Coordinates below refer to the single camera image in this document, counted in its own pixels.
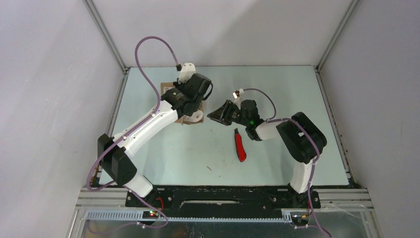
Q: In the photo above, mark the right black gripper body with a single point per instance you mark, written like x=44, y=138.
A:
x=234, y=115

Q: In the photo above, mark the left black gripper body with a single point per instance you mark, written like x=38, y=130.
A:
x=197, y=105

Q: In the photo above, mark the brown cardboard express box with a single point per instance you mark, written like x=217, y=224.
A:
x=166, y=86

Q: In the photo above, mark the red black utility knife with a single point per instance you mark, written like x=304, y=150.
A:
x=241, y=153

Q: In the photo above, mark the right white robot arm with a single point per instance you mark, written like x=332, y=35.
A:
x=302, y=138

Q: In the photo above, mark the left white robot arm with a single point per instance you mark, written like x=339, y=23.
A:
x=116, y=152

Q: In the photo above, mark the white shipping label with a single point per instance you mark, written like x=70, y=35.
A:
x=196, y=117

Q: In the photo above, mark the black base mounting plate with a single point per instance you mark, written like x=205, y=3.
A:
x=229, y=201

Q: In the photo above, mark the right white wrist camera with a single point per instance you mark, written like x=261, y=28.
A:
x=238, y=99

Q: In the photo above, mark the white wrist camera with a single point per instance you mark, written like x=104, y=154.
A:
x=238, y=99
x=186, y=70

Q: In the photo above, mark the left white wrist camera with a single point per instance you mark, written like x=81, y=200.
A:
x=186, y=70

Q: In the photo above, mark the grey slotted cable duct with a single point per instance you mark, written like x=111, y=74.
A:
x=143, y=215

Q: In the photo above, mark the left aluminium frame post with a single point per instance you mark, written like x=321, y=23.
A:
x=104, y=32

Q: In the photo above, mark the aluminium frame post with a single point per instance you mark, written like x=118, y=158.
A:
x=104, y=32
x=337, y=33

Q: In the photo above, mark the right aluminium frame post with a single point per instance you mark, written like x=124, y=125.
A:
x=337, y=33

